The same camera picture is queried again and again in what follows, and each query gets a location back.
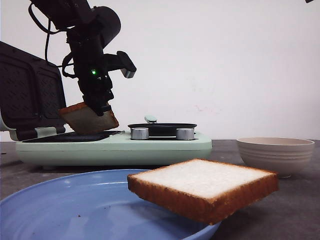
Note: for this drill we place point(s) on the left silver control knob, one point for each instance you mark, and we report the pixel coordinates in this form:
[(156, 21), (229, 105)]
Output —
[(139, 133)]

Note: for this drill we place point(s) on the right silver control knob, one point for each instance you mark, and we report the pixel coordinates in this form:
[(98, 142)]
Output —
[(185, 134)]

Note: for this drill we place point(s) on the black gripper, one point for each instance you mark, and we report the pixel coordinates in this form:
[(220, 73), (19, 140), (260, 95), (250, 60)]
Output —
[(87, 43)]

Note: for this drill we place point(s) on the blue round plate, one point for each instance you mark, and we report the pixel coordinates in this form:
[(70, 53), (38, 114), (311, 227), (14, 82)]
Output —
[(92, 206)]

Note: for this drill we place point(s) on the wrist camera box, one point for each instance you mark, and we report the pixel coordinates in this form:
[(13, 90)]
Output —
[(119, 61)]

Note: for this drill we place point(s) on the mint green breakfast maker base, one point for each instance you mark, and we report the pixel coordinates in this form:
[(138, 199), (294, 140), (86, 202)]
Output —
[(111, 148)]

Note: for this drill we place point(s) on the beige ribbed bowl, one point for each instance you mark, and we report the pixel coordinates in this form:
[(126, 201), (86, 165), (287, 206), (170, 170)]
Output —
[(286, 156)]

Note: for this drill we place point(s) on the black round frying pan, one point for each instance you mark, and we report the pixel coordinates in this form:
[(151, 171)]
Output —
[(160, 129)]

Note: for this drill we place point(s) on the white bread slice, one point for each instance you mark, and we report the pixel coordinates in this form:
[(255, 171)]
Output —
[(83, 120), (203, 190)]

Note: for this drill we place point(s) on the silver control knob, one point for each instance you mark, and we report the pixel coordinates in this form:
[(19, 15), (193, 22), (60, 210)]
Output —
[(139, 133), (185, 134)]

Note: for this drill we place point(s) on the breakfast maker hinged lid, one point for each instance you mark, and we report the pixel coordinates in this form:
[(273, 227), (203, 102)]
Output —
[(31, 94)]

